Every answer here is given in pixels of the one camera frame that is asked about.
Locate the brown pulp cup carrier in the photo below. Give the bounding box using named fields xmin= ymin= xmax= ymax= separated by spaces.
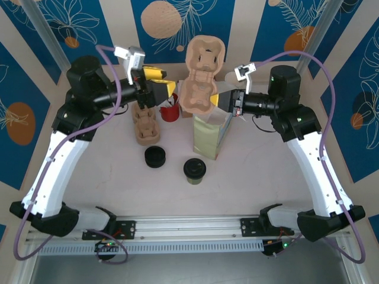
xmin=178 ymin=34 xmax=228 ymax=115

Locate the green paper takeout bag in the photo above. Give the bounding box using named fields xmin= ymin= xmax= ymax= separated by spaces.
xmin=191 ymin=108 xmax=235 ymax=161

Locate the black plastic cup lid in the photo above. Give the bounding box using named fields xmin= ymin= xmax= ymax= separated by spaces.
xmin=182 ymin=158 xmax=207 ymax=179

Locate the red cup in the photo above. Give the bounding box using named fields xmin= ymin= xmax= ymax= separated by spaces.
xmin=159 ymin=93 xmax=181 ymax=122

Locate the stack of pulp cup carriers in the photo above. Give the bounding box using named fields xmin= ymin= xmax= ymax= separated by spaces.
xmin=131 ymin=102 xmax=162 ymax=146

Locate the stack of black plastic lids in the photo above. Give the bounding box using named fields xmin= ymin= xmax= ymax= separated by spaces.
xmin=144 ymin=146 xmax=166 ymax=169

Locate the small circuit board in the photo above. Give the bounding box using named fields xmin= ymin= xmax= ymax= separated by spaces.
xmin=94 ymin=240 xmax=118 ymax=255
xmin=263 ymin=240 xmax=290 ymax=257

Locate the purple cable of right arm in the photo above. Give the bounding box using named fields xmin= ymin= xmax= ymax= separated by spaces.
xmin=254 ymin=50 xmax=367 ymax=264

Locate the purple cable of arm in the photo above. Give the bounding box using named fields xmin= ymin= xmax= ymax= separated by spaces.
xmin=13 ymin=45 xmax=129 ymax=264
xmin=254 ymin=50 xmax=367 ymax=264

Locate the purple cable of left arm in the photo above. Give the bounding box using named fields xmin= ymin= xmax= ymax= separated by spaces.
xmin=13 ymin=45 xmax=129 ymax=264

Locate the aluminium frame post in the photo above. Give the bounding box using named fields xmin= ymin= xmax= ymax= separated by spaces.
xmin=22 ymin=0 xmax=73 ymax=76
xmin=296 ymin=0 xmax=347 ymax=75

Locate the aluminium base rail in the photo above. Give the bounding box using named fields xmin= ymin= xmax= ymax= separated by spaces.
xmin=23 ymin=214 xmax=353 ymax=248

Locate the grey slotted cable duct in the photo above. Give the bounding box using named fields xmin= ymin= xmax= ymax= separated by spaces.
xmin=37 ymin=239 xmax=264 ymax=256

